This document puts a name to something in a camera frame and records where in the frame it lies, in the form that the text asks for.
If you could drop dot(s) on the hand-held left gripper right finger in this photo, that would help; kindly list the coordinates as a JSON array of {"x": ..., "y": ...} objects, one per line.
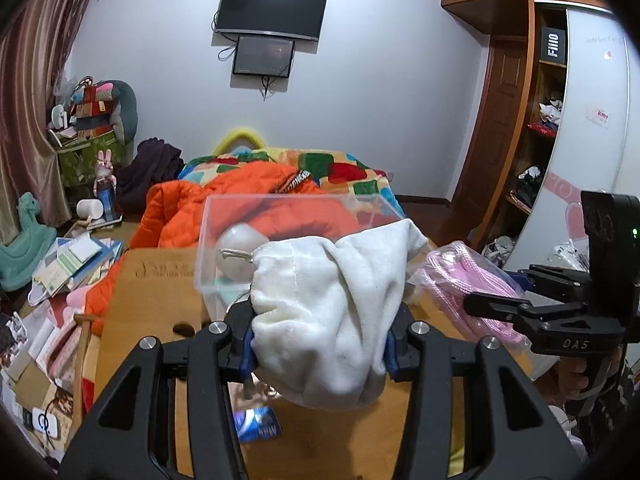
[{"x": 392, "y": 357}]

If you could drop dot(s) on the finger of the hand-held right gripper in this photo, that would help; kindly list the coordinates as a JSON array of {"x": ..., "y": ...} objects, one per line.
[
  {"x": 550, "y": 276},
  {"x": 505, "y": 307}
]

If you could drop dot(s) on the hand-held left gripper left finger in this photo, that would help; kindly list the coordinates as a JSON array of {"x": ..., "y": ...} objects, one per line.
[{"x": 246, "y": 357}]

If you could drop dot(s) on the pink knit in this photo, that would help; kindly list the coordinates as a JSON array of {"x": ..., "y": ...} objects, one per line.
[{"x": 450, "y": 280}]

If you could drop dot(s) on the clear plastic storage box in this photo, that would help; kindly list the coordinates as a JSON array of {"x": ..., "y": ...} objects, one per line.
[{"x": 220, "y": 230}]

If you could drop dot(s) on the person's right forearm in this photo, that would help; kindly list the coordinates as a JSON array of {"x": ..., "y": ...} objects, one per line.
[{"x": 612, "y": 412}]

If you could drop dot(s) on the person's right hand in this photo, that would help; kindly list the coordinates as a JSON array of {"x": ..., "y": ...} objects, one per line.
[{"x": 570, "y": 377}]

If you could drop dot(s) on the blue foil packet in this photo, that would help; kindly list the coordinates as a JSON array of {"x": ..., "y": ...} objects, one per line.
[{"x": 257, "y": 425}]

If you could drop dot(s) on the white sliding door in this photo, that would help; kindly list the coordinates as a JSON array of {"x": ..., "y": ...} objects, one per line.
[{"x": 590, "y": 135}]

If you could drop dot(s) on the wooden desk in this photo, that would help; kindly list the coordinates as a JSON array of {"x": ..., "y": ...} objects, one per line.
[{"x": 150, "y": 300}]

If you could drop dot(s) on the white round tin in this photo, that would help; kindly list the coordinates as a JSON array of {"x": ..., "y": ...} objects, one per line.
[{"x": 240, "y": 245}]

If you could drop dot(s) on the orange padded jacket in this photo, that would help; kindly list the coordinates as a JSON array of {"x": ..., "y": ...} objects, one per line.
[{"x": 200, "y": 210}]

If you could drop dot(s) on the wooden wardrobe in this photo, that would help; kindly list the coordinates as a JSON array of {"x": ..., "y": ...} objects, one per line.
[{"x": 505, "y": 90}]

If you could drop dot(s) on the colourful patchwork blanket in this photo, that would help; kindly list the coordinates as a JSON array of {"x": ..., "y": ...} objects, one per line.
[{"x": 340, "y": 170}]

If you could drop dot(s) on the pile of papers and booklets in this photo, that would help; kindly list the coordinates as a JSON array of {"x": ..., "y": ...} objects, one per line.
[{"x": 70, "y": 265}]

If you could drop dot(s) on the black printed box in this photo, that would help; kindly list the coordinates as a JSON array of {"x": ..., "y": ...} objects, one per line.
[{"x": 552, "y": 46}]

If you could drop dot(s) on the white power bank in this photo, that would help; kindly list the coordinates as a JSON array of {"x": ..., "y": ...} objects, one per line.
[{"x": 46, "y": 424}]

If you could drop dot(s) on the dark purple cloth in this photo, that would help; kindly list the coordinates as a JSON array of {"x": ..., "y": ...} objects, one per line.
[{"x": 150, "y": 170}]

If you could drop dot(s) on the blue bottle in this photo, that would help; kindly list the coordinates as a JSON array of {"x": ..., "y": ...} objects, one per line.
[{"x": 106, "y": 199}]

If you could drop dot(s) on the pink bunny figure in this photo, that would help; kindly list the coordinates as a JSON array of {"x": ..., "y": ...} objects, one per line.
[{"x": 105, "y": 166}]

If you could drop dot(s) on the teal rocking horse toy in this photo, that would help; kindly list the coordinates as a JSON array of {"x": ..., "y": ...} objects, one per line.
[{"x": 27, "y": 245}]

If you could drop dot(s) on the green patterned box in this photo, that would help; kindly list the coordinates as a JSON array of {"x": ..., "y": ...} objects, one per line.
[{"x": 80, "y": 160}]

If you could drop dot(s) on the grey cushion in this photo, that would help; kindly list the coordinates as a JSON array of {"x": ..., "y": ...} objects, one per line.
[{"x": 126, "y": 110}]

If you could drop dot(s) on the small white desk fan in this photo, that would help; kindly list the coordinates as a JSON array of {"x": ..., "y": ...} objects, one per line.
[{"x": 59, "y": 117}]

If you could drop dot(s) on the brown striped curtain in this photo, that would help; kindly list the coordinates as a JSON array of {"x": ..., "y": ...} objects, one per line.
[{"x": 30, "y": 85}]

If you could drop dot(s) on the small wall monitor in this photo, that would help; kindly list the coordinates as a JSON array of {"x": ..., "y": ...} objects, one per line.
[{"x": 264, "y": 56}]

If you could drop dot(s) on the black wall television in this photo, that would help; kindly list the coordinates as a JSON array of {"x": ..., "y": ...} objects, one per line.
[{"x": 272, "y": 10}]

